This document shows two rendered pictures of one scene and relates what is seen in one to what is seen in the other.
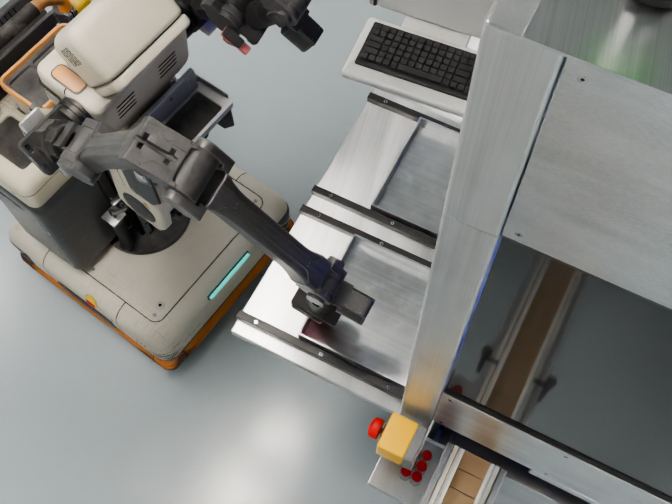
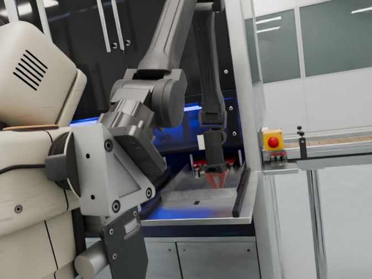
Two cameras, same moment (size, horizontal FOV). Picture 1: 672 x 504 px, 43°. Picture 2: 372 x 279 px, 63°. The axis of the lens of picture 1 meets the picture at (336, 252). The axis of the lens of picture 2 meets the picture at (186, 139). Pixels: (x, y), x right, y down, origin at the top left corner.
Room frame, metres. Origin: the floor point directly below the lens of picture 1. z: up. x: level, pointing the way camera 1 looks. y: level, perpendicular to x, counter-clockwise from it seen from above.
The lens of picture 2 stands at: (0.90, 0.96, 1.25)
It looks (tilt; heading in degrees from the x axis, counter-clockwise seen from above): 10 degrees down; 259
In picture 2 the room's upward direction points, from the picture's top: 9 degrees counter-clockwise
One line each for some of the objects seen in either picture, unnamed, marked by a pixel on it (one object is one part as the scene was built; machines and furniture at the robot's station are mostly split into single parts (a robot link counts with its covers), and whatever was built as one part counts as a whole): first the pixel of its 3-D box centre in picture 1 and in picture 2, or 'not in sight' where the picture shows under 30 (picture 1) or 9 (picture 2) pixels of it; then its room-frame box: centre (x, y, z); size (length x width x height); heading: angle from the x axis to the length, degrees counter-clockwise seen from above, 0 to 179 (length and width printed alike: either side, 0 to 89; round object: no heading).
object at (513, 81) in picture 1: (424, 394); (249, 128); (0.41, -0.15, 1.05); 0.06 x 0.06 x 2.10; 61
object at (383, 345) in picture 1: (398, 319); (208, 177); (0.62, -0.13, 0.90); 0.34 x 0.26 x 0.04; 61
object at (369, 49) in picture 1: (437, 64); not in sight; (1.33, -0.28, 0.82); 0.40 x 0.14 x 0.02; 65
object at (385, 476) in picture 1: (412, 470); (280, 166); (0.31, -0.14, 0.87); 0.14 x 0.13 x 0.02; 61
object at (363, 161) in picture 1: (402, 246); (161, 193); (0.80, -0.15, 0.87); 0.70 x 0.48 x 0.02; 151
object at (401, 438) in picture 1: (400, 440); (273, 139); (0.34, -0.11, 0.99); 0.08 x 0.07 x 0.07; 61
